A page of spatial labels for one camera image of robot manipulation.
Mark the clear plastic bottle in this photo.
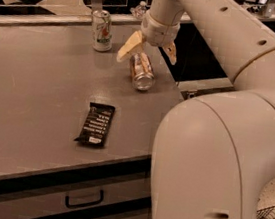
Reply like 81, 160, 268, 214
130, 1, 147, 20

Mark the grey metal bench rail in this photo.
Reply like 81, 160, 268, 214
177, 77, 234, 100

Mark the black snack bar wrapper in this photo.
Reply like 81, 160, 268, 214
76, 102, 115, 147

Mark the grey desk drawer unit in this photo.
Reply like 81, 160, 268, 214
0, 137, 162, 219

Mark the white green upright can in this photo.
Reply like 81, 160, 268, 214
91, 10, 112, 52

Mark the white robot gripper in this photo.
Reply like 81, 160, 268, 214
116, 11, 182, 65

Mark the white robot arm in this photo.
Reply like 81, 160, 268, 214
117, 0, 275, 219

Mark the black drawer handle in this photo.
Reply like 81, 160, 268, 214
64, 189, 105, 210

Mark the orange soda can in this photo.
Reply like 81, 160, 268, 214
129, 52, 155, 91

